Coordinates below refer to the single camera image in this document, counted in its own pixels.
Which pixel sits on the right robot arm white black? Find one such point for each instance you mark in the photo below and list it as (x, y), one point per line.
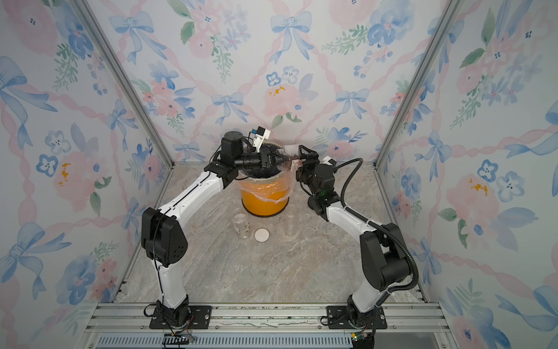
(387, 264)

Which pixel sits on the white-lidded flower tea jar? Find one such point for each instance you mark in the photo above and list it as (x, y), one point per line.
(241, 223)

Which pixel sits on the clear plastic bin liner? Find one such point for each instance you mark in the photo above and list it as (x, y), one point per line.
(273, 186)

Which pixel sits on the clear jar with dried roses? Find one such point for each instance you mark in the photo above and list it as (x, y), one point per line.
(291, 220)

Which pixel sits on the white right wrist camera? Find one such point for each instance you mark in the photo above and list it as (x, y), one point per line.
(329, 161)

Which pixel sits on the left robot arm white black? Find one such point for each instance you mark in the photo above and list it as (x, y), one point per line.
(162, 235)

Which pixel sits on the orange trash bin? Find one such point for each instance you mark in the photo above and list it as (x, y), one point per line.
(264, 210)

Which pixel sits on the labelled flower tea jar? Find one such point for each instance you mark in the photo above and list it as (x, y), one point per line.
(293, 161)

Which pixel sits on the white flower tea jar lid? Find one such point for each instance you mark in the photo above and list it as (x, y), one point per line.
(261, 235)

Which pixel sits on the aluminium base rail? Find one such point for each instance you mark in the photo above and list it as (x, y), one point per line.
(267, 325)

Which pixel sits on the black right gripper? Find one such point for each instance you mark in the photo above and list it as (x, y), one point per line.
(303, 163)

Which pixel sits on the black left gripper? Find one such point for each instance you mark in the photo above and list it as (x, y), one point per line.
(267, 159)

